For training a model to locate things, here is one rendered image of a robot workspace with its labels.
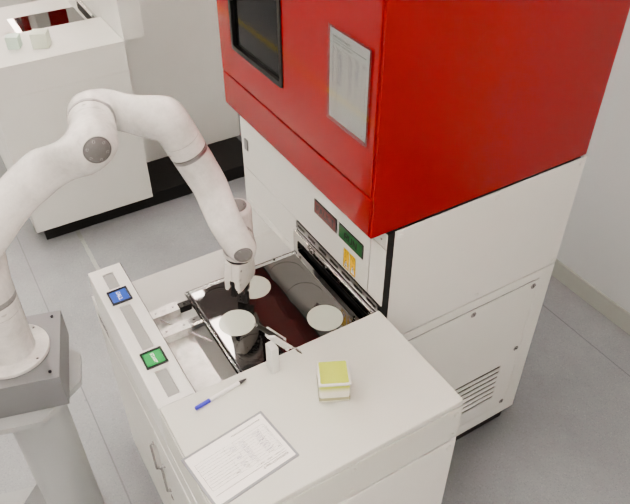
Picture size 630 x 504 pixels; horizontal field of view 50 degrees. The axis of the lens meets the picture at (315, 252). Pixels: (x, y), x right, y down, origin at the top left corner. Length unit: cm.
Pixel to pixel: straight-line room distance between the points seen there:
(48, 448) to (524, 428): 175
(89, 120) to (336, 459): 88
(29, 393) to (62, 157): 65
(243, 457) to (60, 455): 77
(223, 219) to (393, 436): 64
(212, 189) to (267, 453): 62
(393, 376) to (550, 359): 155
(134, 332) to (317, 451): 60
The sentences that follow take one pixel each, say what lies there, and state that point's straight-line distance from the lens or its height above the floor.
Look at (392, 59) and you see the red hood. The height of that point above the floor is 168.
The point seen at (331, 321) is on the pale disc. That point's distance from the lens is 189.
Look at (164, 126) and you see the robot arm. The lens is 155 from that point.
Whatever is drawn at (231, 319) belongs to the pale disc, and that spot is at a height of 90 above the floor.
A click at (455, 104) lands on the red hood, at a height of 153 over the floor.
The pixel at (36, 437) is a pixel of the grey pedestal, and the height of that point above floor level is 66.
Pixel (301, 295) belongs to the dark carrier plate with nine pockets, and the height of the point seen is 90.
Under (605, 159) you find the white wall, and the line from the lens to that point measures 313.
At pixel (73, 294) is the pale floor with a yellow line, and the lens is 346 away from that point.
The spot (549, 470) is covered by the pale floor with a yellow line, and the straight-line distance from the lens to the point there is 280.
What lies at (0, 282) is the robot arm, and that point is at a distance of 176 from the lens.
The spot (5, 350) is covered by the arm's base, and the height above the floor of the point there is 99.
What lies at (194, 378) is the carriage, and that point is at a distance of 181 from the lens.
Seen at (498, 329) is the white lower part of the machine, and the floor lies 62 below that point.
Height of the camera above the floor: 226
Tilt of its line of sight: 40 degrees down
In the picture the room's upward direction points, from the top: straight up
